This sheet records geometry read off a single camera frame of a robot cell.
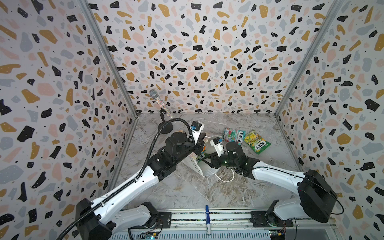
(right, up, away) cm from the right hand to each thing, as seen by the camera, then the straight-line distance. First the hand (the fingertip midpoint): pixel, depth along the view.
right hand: (202, 156), depth 78 cm
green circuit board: (-25, -36, -8) cm, 44 cm away
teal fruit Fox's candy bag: (+20, +10, +28) cm, 36 cm away
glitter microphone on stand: (-24, +27, +18) cm, 40 cm away
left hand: (+1, +13, -11) cm, 17 cm away
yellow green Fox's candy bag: (+38, +4, +23) cm, 45 cm away
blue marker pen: (+3, -30, -5) cm, 31 cm away
